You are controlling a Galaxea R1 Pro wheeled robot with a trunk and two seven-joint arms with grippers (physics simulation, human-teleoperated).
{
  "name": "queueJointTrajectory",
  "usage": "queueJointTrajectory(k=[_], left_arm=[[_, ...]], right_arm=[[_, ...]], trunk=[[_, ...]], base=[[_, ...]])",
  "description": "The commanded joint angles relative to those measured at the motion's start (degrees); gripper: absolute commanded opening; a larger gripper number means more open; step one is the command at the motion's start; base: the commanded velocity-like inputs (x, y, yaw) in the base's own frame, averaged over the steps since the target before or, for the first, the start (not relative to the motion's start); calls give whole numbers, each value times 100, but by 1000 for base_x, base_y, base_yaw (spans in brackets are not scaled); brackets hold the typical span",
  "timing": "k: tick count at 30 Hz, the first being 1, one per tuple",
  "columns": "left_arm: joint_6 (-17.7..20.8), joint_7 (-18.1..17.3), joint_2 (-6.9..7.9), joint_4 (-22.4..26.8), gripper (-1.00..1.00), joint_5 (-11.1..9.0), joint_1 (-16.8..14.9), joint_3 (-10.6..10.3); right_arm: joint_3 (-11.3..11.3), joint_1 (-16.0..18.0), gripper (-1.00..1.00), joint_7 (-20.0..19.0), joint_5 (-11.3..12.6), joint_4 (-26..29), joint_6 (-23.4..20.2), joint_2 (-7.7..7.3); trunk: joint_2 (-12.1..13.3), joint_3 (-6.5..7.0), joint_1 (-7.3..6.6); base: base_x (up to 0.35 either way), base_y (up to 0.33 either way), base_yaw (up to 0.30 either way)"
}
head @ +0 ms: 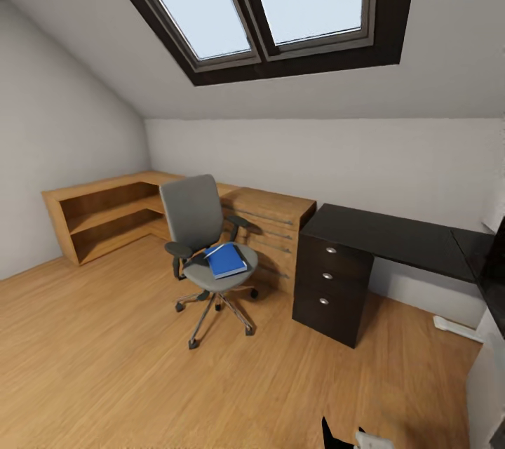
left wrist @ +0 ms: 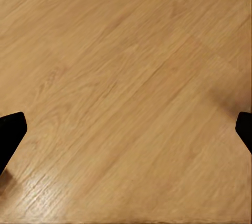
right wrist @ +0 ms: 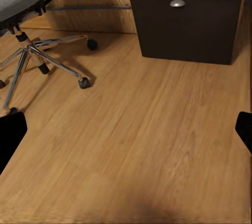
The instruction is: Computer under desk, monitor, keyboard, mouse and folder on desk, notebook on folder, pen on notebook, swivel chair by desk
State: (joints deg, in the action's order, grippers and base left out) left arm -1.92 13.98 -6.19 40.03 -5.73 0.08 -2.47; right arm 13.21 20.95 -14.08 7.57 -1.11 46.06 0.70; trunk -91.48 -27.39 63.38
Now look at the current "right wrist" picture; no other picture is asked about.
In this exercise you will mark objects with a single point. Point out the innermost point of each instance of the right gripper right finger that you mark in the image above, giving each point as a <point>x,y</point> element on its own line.
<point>244,128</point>

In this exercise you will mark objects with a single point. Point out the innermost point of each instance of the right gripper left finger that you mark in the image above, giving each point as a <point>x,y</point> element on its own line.
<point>12,130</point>

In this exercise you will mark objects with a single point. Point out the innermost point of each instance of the bookcase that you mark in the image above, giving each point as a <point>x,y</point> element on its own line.
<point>38,22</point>

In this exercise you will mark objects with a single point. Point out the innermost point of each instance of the swivel chair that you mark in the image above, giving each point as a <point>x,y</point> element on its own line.
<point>14,13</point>

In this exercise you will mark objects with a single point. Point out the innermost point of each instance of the cabinet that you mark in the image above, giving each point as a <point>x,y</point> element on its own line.
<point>110,16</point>
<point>192,30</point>

